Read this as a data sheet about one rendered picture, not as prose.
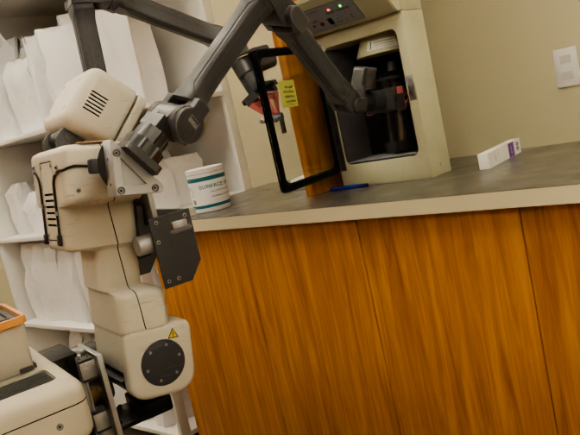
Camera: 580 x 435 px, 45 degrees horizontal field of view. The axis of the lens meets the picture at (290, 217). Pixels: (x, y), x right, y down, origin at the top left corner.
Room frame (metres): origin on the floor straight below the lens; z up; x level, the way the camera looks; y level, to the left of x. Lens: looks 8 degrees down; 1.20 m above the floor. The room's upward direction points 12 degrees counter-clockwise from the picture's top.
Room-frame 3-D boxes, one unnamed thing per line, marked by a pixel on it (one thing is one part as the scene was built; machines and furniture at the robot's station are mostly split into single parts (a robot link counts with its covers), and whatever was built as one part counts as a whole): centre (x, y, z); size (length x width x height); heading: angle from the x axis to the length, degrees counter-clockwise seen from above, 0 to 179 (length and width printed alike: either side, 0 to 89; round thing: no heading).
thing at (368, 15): (2.01, -0.26, 1.46); 0.32 x 0.12 x 0.10; 47
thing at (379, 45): (2.11, -0.39, 1.34); 0.18 x 0.18 x 0.05
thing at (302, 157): (2.02, -0.09, 1.19); 0.30 x 0.01 x 0.40; 142
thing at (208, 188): (2.39, 0.25, 1.02); 0.13 x 0.13 x 0.15
